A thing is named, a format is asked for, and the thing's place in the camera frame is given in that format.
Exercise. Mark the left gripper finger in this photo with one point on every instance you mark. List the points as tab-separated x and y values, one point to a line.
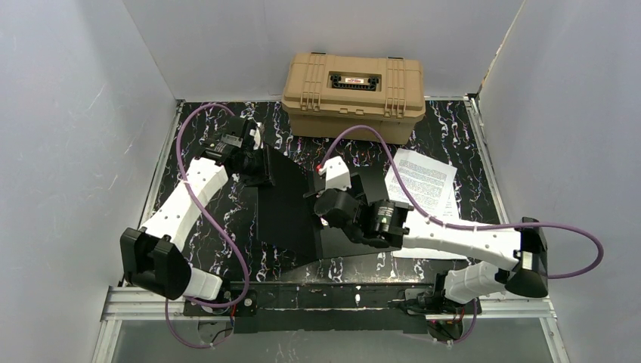
255	180
265	165

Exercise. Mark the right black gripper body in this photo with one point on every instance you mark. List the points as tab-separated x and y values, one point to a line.
326	203

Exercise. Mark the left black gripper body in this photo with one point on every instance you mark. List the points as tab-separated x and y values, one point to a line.
255	163

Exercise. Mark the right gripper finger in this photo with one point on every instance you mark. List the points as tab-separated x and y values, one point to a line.
368	187
316	185

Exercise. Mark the white A4 file folder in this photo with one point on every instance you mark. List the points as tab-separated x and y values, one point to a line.
286	220

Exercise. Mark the printed paper sheet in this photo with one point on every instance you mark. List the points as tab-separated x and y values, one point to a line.
429	181
425	241

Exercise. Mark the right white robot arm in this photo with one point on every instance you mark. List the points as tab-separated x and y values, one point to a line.
510	259

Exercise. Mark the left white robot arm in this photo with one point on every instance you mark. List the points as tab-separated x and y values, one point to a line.
152	254

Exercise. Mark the tan plastic toolbox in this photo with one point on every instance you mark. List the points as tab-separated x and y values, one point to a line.
325	94

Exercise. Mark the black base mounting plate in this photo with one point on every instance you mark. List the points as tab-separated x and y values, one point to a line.
277	306

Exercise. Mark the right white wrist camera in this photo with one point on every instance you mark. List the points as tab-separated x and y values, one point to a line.
335	174

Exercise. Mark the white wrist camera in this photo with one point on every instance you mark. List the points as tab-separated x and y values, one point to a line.
256	132
335	174

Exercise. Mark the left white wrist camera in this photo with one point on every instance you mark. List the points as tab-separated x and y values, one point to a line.
256	132

